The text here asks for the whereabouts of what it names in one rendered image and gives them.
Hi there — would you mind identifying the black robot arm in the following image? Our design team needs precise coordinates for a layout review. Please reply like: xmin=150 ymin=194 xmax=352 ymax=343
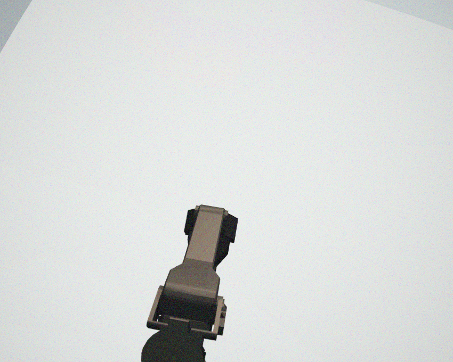
xmin=141 ymin=204 xmax=238 ymax=362

